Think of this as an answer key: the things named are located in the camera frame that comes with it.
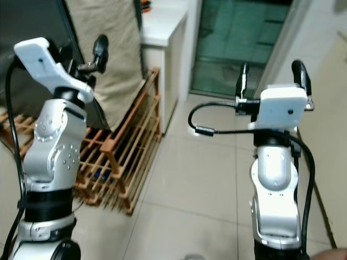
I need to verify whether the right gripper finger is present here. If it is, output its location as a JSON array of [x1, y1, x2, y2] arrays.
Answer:
[[235, 62, 251, 103], [291, 59, 313, 97]]

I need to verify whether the dark grey mini fridge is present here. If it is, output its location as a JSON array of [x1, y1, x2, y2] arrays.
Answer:
[[0, 0, 110, 129]]

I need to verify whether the large beige cloth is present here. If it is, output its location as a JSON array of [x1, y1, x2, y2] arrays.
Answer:
[[63, 0, 145, 132]]

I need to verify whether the green tinted glass door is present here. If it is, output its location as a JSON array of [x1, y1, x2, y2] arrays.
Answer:
[[190, 0, 294, 101]]

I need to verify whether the white kitchen counter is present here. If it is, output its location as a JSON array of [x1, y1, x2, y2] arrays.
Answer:
[[139, 0, 191, 134]]

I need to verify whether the wooden slatted rack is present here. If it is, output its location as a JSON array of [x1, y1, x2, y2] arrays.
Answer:
[[0, 68, 163, 216]]

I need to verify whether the small blue item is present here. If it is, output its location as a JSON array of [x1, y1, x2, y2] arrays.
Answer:
[[93, 170, 113, 183]]

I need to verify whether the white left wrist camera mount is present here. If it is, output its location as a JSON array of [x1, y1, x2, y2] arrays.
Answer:
[[14, 37, 94, 105]]

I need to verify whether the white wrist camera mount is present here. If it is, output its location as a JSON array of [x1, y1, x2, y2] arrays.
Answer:
[[247, 83, 310, 132], [14, 37, 94, 105]]

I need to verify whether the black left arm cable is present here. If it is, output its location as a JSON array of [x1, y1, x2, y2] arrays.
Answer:
[[3, 56, 29, 260]]

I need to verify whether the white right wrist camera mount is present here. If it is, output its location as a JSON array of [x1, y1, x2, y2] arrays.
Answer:
[[247, 83, 310, 132]]

